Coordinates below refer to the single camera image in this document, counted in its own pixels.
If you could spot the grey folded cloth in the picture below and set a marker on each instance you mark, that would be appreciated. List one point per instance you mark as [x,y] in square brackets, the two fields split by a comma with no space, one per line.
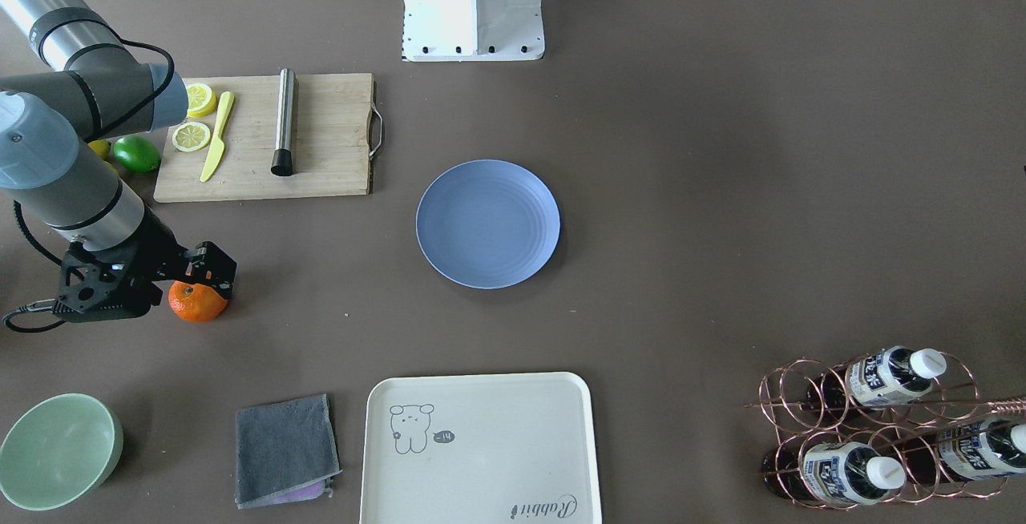
[286,452]

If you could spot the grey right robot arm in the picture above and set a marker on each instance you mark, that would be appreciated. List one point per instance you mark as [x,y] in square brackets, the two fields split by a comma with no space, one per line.
[94,89]

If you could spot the yellow lemon lower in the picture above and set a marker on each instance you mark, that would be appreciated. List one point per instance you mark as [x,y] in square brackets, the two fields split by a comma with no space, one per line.
[112,167]

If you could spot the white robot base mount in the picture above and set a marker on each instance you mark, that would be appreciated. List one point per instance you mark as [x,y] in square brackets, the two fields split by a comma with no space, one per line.
[472,31]

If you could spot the lemon half slice upper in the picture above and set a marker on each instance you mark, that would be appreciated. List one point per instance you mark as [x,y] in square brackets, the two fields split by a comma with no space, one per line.
[202,100]

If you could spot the steel muddler black tip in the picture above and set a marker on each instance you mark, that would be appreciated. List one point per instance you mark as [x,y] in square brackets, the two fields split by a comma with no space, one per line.
[282,163]

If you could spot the yellow lemon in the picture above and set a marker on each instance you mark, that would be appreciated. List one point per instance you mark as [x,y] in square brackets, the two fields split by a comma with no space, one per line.
[112,167]
[101,147]

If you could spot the green lime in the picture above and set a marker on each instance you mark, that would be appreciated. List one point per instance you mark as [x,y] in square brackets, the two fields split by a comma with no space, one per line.
[136,154]

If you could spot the green bowl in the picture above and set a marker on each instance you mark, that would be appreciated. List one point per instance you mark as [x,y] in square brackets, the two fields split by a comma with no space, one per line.
[58,451]

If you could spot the tea bottle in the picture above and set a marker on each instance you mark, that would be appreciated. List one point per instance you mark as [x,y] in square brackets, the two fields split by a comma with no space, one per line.
[993,448]
[894,376]
[834,475]

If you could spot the cream rabbit tray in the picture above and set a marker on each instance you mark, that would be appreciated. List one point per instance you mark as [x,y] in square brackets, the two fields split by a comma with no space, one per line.
[487,448]

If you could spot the tea bottle top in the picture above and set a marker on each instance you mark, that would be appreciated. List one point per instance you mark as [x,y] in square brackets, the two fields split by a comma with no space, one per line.
[894,376]

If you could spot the yellow lemon upper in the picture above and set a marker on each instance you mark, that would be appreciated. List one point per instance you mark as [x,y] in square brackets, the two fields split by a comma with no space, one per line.
[101,147]

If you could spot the copper wire bottle rack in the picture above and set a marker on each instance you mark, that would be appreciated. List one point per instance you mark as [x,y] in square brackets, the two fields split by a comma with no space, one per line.
[897,425]

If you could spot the blue plate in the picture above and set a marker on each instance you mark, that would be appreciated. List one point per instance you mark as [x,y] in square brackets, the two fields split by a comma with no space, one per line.
[487,224]

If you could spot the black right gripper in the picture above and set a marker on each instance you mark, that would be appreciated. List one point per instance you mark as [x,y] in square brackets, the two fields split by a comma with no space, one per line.
[163,254]

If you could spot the tea bottle bottom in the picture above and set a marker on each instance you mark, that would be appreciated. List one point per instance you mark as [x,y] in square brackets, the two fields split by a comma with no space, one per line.
[993,448]
[834,475]

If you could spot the orange mandarin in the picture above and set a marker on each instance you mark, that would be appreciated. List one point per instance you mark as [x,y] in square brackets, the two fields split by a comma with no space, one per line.
[195,303]

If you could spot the yellow plastic knife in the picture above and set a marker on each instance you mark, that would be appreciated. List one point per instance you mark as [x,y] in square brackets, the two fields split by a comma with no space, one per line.
[217,145]

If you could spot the bamboo cutting board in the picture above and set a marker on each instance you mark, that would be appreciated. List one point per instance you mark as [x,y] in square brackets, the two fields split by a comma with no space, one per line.
[331,142]

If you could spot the lemon slice lower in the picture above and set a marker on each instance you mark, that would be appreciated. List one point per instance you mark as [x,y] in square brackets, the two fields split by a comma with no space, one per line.
[191,136]

